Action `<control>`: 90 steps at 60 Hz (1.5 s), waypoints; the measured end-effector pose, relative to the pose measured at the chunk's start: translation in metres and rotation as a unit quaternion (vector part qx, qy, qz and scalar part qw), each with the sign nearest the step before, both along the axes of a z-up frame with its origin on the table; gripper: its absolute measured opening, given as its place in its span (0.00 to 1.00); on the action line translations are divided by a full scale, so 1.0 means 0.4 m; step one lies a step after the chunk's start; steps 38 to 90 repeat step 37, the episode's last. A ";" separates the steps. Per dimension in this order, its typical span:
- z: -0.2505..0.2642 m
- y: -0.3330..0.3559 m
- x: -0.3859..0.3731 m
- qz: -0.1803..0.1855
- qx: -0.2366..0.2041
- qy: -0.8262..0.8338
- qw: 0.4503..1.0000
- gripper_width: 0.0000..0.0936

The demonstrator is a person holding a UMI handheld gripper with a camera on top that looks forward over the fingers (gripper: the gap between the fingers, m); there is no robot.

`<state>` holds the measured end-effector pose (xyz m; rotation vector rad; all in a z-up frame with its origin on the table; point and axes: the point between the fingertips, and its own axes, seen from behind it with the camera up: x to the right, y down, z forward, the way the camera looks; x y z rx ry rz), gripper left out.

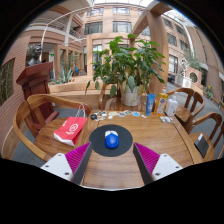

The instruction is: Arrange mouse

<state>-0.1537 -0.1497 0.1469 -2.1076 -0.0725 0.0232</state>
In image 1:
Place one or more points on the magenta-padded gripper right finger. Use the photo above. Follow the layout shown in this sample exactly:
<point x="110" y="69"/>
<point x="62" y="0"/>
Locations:
<point x="163" y="165"/>

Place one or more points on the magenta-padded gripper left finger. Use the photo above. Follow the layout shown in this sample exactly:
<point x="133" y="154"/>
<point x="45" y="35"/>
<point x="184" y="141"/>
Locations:
<point x="60" y="165"/>

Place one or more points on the blue and white computer mouse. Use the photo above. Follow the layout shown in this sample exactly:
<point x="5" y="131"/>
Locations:
<point x="111" y="140"/>

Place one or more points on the round black mouse pad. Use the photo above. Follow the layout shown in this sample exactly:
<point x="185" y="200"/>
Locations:
<point x="96" y="141"/>

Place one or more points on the wooden armchair with red bag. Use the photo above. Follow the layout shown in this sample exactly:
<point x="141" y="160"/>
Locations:
<point x="43" y="141"/>

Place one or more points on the red paper shopping bag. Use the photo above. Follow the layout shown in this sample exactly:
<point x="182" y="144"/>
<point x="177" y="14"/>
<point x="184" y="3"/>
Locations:
<point x="70" y="130"/>

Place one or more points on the black notebook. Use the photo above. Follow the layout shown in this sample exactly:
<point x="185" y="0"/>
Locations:
<point x="201" y="145"/>

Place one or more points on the small white wrapper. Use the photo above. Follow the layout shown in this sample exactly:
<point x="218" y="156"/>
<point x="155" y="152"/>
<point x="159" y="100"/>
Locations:
<point x="165" y="119"/>

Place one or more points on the light blue small card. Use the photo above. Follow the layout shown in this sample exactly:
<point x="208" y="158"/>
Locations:
<point x="136" y="114"/>

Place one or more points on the white pump dispenser bottle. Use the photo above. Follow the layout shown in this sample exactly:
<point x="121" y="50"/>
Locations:
<point x="171" y="107"/>

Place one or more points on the yellow liquid bottle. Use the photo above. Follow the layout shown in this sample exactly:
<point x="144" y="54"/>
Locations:
<point x="161" y="104"/>

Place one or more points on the blue squeeze tube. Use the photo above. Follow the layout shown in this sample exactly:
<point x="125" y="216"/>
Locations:
<point x="150" y="105"/>

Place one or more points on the empty wooden armchair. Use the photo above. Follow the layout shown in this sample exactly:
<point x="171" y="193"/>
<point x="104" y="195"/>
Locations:
<point x="191" y="106"/>

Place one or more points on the wooden armchair with notebook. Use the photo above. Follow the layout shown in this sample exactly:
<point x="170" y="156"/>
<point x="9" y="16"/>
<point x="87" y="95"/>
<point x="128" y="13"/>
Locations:
<point x="213" y="118"/>

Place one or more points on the wooden armchair behind plant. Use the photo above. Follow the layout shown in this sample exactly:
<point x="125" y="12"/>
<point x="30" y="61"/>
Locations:
<point x="101" y="100"/>

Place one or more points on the long wooden planter box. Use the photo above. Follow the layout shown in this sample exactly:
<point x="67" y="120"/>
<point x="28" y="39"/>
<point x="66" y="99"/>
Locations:
<point x="73" y="88"/>

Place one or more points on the spiky green succulent plant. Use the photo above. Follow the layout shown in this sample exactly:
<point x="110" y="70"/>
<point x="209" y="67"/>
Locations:
<point x="62" y="77"/>

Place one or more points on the white sculpture on plinth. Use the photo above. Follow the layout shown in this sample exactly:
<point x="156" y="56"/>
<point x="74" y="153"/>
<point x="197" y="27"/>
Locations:
<point x="185" y="68"/>

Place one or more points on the large leafy potted plant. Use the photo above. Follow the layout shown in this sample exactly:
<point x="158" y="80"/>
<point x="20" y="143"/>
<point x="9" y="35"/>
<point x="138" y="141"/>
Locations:
<point x="130" y="66"/>

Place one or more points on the dark bust statue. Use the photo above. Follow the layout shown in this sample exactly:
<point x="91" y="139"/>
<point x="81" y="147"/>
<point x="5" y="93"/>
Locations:
<point x="35" y="55"/>

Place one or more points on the dark red wooden pedestal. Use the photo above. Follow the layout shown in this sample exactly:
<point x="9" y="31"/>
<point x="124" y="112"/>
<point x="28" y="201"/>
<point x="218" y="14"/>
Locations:
<point x="35" y="83"/>

